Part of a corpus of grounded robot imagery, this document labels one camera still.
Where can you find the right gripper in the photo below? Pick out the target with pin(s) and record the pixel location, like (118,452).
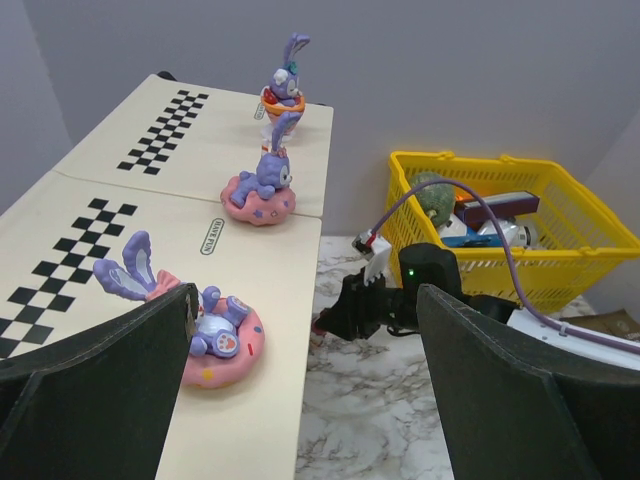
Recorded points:
(363,308)

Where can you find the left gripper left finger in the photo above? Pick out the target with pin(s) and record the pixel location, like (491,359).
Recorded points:
(98,404)

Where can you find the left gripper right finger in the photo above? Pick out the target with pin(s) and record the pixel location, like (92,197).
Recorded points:
(513,407)

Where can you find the purple bunny pink donut toy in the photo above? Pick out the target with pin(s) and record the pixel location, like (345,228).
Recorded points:
(229,336)

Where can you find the purple bunny cupcake toy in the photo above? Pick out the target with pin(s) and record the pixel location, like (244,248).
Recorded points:
(282,94)

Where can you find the strawberry cake slice toy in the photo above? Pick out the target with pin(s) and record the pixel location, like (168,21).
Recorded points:
(317,335)

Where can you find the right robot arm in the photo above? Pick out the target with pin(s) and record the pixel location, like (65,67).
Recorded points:
(426,263)

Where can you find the beige tiered shelf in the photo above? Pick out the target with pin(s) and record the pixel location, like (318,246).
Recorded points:
(158,163)

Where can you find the brown coffee bag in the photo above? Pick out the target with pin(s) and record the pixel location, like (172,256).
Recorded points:
(618,324)

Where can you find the blue box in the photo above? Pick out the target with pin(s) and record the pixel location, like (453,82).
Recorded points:
(472,241)

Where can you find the green melon ball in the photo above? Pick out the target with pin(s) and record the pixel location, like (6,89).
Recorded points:
(437,202)

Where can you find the purple box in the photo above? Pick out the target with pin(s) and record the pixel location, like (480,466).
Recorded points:
(503,206)

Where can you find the white bottle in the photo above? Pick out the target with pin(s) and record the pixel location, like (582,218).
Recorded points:
(526,236)

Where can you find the yellow plastic basket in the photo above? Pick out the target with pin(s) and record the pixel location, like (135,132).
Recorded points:
(571,242)

